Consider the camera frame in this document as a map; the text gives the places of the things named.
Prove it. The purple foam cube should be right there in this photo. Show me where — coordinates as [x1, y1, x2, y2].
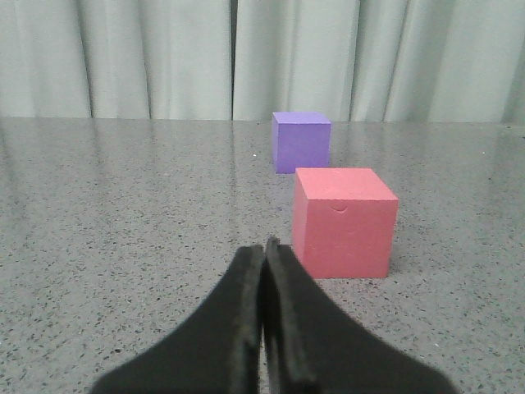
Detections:
[272, 112, 331, 174]

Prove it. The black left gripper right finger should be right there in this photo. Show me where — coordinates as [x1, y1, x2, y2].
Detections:
[262, 237, 455, 393]

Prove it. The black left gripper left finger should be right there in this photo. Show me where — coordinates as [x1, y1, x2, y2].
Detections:
[91, 245, 263, 393]

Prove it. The grey-green curtain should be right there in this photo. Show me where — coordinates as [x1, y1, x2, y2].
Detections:
[1, 1, 524, 124]

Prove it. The pink foam cube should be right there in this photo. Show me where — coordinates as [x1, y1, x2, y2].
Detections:
[292, 167, 399, 279]

